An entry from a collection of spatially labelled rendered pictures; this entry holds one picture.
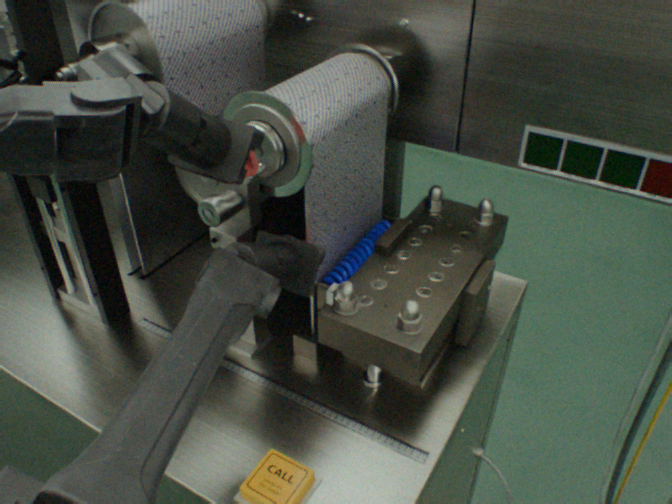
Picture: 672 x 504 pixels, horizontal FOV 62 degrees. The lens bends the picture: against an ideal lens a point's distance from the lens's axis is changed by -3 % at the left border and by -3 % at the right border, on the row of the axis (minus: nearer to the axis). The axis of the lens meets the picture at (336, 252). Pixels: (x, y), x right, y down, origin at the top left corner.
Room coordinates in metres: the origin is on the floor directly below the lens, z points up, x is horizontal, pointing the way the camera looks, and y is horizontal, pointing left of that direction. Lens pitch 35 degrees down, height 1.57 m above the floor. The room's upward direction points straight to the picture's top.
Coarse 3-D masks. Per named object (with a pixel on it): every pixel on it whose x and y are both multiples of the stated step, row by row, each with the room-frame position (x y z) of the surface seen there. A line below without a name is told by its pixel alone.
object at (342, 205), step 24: (384, 144) 0.87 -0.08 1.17; (360, 168) 0.79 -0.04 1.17; (312, 192) 0.68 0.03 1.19; (336, 192) 0.73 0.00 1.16; (360, 192) 0.80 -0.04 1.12; (312, 216) 0.67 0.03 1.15; (336, 216) 0.73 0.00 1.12; (360, 216) 0.80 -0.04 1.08; (312, 240) 0.67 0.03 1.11; (336, 240) 0.73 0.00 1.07; (360, 240) 0.80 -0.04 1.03; (336, 264) 0.73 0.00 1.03
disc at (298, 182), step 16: (240, 96) 0.71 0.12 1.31; (256, 96) 0.70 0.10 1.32; (272, 96) 0.68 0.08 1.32; (224, 112) 0.72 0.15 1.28; (288, 112) 0.67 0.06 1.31; (304, 128) 0.66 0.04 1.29; (304, 144) 0.66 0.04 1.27; (304, 160) 0.66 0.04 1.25; (304, 176) 0.66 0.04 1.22; (272, 192) 0.69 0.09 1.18; (288, 192) 0.67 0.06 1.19
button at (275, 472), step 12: (264, 456) 0.45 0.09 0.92; (276, 456) 0.45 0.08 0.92; (264, 468) 0.43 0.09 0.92; (276, 468) 0.43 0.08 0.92; (288, 468) 0.43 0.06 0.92; (300, 468) 0.43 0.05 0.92; (252, 480) 0.41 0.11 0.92; (264, 480) 0.41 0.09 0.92; (276, 480) 0.41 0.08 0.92; (288, 480) 0.41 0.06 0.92; (300, 480) 0.41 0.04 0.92; (312, 480) 0.42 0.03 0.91; (252, 492) 0.39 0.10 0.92; (264, 492) 0.39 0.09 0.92; (276, 492) 0.39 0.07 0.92; (288, 492) 0.39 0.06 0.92; (300, 492) 0.40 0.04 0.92
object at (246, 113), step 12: (240, 108) 0.71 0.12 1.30; (252, 108) 0.69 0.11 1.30; (264, 108) 0.68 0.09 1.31; (240, 120) 0.71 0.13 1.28; (264, 120) 0.69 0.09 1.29; (276, 120) 0.68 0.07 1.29; (288, 132) 0.67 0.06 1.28; (288, 144) 0.67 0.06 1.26; (288, 156) 0.67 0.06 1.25; (300, 156) 0.66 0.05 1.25; (288, 168) 0.67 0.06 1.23; (264, 180) 0.69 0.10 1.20; (276, 180) 0.68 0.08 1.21; (288, 180) 0.67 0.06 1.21
